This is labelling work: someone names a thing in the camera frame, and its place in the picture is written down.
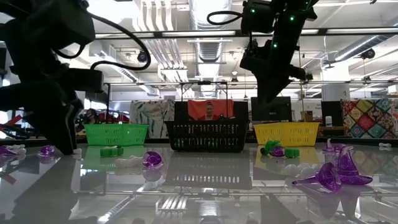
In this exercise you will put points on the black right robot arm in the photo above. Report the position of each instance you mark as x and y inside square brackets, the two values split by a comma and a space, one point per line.
[295, 18]

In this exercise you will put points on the marble patterned panel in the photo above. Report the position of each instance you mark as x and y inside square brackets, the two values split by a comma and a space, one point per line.
[152, 115]

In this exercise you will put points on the yellow plastic basket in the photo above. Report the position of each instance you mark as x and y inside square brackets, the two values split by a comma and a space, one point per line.
[287, 133]

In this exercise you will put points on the black plastic basket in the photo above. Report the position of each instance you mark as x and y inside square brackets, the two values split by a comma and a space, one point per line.
[205, 130]

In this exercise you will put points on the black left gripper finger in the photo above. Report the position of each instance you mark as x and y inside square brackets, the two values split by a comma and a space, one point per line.
[63, 133]

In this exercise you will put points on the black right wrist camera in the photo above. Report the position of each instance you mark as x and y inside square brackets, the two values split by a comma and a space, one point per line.
[258, 17]

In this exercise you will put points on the orange cloth backdrop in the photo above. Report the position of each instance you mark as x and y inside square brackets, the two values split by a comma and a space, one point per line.
[196, 109]

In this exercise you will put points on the black overhead frame bar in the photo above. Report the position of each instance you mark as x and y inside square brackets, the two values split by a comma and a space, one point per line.
[158, 34]

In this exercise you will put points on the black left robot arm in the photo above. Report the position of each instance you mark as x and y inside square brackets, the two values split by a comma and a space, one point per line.
[40, 28]

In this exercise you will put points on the colourful patchwork quilt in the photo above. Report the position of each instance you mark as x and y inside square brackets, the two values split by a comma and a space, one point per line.
[370, 118]

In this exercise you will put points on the purple and white toy pieces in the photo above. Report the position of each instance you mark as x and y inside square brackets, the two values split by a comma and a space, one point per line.
[348, 169]

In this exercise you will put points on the green plastic basket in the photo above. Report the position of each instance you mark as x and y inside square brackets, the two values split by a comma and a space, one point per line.
[116, 135]

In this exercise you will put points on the person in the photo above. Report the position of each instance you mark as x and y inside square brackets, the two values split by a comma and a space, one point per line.
[210, 111]
[90, 115]

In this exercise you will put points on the black computer monitor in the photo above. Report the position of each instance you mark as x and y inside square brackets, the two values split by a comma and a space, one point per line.
[280, 112]
[332, 109]

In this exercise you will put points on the white bottle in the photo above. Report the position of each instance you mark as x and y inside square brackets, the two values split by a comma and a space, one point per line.
[328, 121]

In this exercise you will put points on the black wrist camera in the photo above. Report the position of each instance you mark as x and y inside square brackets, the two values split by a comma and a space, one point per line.
[84, 81]
[258, 17]

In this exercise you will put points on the brown cardboard box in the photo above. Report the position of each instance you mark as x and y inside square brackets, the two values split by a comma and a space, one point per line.
[308, 116]

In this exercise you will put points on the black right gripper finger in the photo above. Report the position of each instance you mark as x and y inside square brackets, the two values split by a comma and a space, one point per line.
[269, 91]

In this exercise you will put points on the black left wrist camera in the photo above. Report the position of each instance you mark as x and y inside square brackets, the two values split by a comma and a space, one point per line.
[84, 81]

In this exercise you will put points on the black metal stand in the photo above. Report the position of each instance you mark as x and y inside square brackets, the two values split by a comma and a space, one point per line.
[108, 102]

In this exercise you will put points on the white plastic bone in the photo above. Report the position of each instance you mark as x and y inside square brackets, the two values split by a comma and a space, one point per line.
[20, 151]
[109, 147]
[385, 145]
[127, 162]
[295, 170]
[77, 152]

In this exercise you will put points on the black ceiling camera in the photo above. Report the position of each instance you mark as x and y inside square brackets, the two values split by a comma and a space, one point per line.
[308, 76]
[142, 56]
[367, 53]

